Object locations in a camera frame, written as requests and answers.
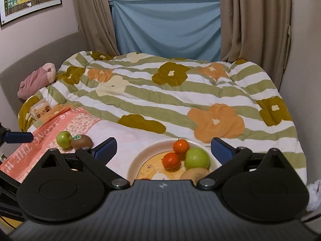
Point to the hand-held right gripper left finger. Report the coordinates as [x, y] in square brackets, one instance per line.
[105, 152]

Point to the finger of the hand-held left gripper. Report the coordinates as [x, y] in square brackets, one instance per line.
[8, 180]
[20, 137]

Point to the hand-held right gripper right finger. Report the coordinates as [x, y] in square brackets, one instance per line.
[222, 152]

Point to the large green apple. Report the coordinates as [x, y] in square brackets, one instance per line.
[197, 158]

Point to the red yellow apple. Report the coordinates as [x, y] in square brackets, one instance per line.
[193, 174]

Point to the yellow cartoon ceramic plate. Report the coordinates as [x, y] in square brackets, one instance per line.
[143, 160]

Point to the small tangerine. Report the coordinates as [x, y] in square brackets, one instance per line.
[171, 161]
[181, 146]

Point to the pink floral cloth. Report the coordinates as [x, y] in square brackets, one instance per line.
[125, 140]

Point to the brown kiwi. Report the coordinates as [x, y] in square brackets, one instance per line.
[82, 142]

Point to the tissue pack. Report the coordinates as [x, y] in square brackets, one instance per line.
[40, 109]

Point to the small green apple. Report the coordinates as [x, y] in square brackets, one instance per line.
[64, 139]

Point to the pink plush toy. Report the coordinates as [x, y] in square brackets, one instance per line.
[37, 80]

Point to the floral striped blanket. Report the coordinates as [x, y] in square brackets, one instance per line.
[175, 98]

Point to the beige padded headboard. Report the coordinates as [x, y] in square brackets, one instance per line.
[37, 52]

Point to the white plastic bag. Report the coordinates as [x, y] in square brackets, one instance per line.
[314, 193]

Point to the blue hanging cloth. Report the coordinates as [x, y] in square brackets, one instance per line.
[165, 27]

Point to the beige curtain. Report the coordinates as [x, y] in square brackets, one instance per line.
[95, 15]
[253, 17]

